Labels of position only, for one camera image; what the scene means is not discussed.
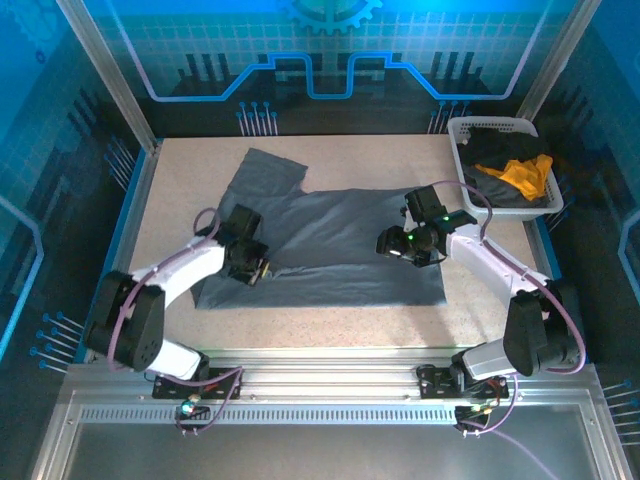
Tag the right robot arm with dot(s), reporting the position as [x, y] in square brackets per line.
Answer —
[480, 255]

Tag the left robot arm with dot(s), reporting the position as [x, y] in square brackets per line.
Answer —
[190, 265]

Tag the white plastic basket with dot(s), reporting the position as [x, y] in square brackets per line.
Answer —
[500, 212]

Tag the yellow t-shirt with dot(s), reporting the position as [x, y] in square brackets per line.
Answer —
[522, 175]

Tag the black t-shirt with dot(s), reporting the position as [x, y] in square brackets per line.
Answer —
[500, 145]

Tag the small left circuit board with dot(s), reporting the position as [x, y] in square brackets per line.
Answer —
[189, 407]

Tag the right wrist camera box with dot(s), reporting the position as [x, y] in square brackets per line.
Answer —
[407, 217]

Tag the aluminium mounting rail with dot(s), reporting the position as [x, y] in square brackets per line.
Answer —
[325, 375]

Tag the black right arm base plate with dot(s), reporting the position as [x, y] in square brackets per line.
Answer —
[435, 382]

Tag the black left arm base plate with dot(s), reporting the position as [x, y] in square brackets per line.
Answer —
[170, 387]

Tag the metal front frame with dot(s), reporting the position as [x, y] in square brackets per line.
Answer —
[300, 450]

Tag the aluminium frame post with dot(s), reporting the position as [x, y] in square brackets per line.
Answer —
[555, 70]
[110, 75]

